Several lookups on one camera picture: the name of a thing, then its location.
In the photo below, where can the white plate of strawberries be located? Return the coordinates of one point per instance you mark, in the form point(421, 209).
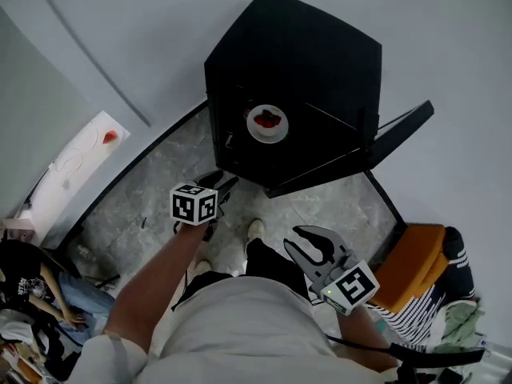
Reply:
point(260, 132)

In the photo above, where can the person's shoe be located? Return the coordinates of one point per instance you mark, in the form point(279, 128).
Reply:
point(256, 229)
point(202, 265)

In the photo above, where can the person's black shorts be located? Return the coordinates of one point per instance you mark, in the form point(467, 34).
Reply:
point(272, 264)

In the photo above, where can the person's right forearm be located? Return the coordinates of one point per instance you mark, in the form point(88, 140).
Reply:
point(368, 338)

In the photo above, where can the person's right shoe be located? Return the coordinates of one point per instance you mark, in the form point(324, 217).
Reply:
point(256, 229)

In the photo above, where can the pink box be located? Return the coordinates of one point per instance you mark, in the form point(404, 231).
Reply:
point(16, 230)

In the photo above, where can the person's left shoe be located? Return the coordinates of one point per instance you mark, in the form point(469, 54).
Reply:
point(202, 265)

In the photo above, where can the pale green cloth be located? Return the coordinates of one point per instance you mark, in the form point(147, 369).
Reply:
point(460, 322)

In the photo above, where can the black mini fridge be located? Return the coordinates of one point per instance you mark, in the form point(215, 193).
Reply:
point(288, 46)

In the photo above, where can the black white striped garment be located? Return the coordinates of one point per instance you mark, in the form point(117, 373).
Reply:
point(460, 262)

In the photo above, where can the orange chair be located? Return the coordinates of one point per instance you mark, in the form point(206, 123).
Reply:
point(412, 262)

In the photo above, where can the white side counter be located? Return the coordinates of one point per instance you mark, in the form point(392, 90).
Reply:
point(80, 166)

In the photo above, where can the small red object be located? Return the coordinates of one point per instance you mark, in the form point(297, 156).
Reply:
point(110, 137)

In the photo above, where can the person's left forearm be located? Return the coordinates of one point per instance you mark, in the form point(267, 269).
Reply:
point(160, 286)

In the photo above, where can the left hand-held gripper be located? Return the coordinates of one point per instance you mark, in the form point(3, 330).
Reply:
point(192, 206)

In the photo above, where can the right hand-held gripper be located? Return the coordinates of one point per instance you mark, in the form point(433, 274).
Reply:
point(352, 286)

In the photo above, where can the person's white shirt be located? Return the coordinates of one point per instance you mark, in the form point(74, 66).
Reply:
point(240, 334)

